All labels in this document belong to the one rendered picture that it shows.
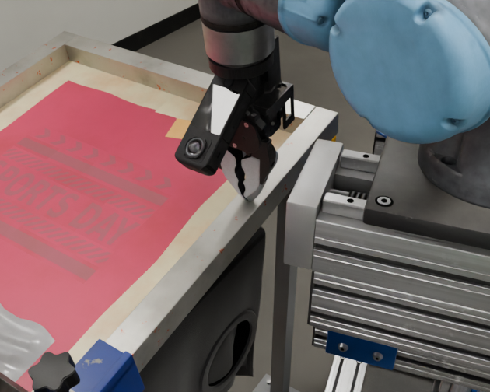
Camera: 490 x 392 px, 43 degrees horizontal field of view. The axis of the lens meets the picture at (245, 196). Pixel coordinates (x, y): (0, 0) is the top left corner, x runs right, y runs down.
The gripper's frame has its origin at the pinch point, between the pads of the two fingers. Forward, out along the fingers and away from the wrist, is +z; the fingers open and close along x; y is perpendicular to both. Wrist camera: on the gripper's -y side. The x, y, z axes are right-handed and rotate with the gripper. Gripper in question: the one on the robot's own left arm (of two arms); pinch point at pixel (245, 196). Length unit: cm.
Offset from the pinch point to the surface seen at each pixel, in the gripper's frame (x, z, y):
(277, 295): 16, 66, 29
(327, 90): 99, 147, 216
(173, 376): 5.2, 26.2, -15.5
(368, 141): 58, 141, 179
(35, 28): 227, 96, 133
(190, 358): 5.4, 27.9, -11.1
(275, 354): 16, 87, 26
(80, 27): 227, 110, 161
